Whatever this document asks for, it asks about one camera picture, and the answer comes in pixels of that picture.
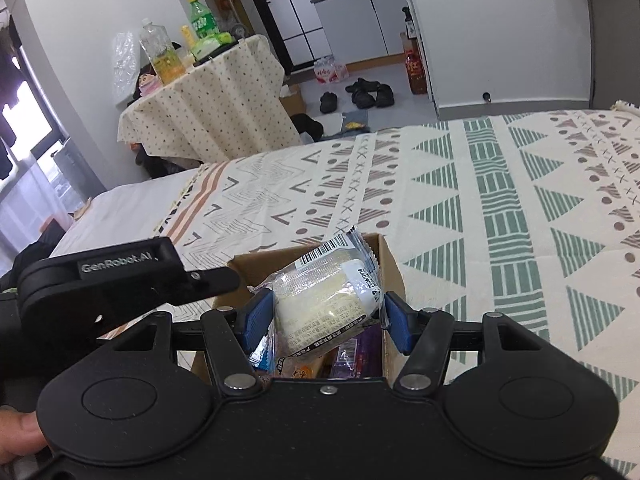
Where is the green soda bottle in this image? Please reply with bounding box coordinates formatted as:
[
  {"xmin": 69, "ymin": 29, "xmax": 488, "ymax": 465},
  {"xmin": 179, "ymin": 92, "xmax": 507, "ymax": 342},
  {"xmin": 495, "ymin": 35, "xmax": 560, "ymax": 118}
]
[{"xmin": 189, "ymin": 0, "xmax": 218, "ymax": 39}]

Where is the purple snack packet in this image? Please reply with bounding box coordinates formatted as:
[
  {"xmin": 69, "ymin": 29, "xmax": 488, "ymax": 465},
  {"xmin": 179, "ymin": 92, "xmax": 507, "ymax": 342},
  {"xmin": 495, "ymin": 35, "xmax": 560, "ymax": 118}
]
[{"xmin": 330, "ymin": 325, "xmax": 383, "ymax": 379}]

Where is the black shoes pile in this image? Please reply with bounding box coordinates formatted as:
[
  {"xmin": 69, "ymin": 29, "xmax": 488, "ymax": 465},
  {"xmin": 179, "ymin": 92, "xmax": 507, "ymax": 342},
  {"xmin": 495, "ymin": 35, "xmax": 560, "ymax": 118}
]
[{"xmin": 319, "ymin": 78, "xmax": 395, "ymax": 114}]

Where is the orange cracker package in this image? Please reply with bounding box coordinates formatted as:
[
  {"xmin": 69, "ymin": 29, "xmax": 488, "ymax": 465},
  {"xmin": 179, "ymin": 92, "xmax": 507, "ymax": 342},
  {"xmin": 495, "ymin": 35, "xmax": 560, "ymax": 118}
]
[{"xmin": 273, "ymin": 356, "xmax": 324, "ymax": 379}]

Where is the clear bottle yellow liquid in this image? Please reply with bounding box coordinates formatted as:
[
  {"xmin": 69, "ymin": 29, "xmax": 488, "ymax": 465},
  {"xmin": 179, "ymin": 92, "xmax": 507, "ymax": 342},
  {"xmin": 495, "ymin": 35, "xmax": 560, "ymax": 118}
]
[{"xmin": 139, "ymin": 18, "xmax": 186, "ymax": 86}]

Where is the patterned bed blanket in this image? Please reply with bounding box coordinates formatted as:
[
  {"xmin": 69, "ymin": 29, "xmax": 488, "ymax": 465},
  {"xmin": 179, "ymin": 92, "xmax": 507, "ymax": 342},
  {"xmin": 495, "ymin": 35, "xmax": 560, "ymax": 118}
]
[{"xmin": 49, "ymin": 100, "xmax": 640, "ymax": 476}]

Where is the person's hand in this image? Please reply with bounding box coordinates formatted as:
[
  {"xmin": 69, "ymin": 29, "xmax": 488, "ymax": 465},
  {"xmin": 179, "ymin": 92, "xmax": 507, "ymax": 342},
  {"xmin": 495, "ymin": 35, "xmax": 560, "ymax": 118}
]
[{"xmin": 0, "ymin": 408, "xmax": 47, "ymax": 465}]

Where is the brown cardboard box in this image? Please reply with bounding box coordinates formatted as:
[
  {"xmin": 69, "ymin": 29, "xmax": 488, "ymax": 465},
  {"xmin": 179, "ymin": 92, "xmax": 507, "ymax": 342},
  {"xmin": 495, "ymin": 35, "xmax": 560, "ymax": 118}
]
[{"xmin": 214, "ymin": 229, "xmax": 406, "ymax": 379}]

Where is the pink white plastic bag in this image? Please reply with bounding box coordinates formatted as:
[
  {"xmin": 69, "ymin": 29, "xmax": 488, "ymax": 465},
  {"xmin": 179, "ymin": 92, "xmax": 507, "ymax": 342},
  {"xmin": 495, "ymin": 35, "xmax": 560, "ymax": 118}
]
[{"xmin": 314, "ymin": 55, "xmax": 349, "ymax": 84}]

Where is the black framed glass door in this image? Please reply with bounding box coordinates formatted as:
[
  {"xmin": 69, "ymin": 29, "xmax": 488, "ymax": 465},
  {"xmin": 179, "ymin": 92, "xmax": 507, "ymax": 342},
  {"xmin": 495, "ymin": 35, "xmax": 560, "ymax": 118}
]
[{"xmin": 253, "ymin": 0, "xmax": 332, "ymax": 74}]

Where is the blue snack packet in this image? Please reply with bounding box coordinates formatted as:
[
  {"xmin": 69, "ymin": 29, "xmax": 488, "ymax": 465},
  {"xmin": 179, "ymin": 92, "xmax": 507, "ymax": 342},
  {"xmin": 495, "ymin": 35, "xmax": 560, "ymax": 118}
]
[{"xmin": 248, "ymin": 328, "xmax": 276, "ymax": 374}]

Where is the small cardboard box on floor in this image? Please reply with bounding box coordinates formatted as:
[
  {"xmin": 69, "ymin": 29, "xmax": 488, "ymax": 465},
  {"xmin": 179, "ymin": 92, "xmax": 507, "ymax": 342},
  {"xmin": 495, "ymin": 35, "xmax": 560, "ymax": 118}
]
[{"xmin": 280, "ymin": 84, "xmax": 307, "ymax": 116}]

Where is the white cake clear package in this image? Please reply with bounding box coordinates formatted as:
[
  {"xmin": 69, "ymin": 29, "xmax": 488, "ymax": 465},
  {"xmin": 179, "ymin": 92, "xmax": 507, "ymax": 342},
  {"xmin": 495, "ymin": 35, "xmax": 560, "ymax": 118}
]
[{"xmin": 262, "ymin": 228, "xmax": 384, "ymax": 361}]

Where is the white kitchen cabinet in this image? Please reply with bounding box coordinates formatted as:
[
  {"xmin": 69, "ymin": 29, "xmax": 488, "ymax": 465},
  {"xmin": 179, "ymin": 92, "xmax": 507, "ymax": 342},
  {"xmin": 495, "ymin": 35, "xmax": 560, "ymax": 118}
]
[{"xmin": 311, "ymin": 0, "xmax": 408, "ymax": 64}]

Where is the red bottle on floor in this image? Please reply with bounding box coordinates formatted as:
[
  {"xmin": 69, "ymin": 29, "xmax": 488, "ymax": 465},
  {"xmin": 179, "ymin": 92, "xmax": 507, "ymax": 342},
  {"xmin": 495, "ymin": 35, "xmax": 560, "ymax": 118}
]
[{"xmin": 405, "ymin": 49, "xmax": 427, "ymax": 96}]

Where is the table with dotted cloth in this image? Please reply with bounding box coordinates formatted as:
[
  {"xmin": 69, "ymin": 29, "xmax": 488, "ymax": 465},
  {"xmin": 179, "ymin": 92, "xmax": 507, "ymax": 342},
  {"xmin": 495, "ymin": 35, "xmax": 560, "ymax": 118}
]
[{"xmin": 117, "ymin": 35, "xmax": 302, "ymax": 162}]

